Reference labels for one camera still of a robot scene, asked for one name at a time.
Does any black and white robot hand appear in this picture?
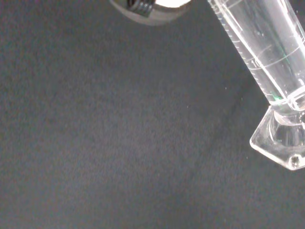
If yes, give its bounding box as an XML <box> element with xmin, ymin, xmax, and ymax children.
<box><xmin>109</xmin><ymin>0</ymin><xmax>192</xmax><ymax>26</ymax></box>

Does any black bench cloth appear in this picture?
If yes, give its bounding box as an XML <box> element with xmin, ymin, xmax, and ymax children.
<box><xmin>0</xmin><ymin>0</ymin><xmax>305</xmax><ymax>229</ymax></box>

